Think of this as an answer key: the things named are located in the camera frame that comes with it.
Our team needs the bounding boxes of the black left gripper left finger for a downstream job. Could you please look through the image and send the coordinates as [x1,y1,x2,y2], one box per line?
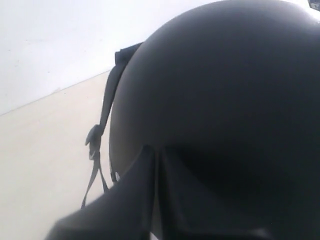
[46,146,156,240]

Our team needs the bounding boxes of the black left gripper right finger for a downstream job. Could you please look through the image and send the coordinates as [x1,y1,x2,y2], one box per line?
[158,147,320,240]

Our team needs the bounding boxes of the black helmet with tinted visor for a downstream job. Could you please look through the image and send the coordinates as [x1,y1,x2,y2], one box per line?
[80,0,320,240]

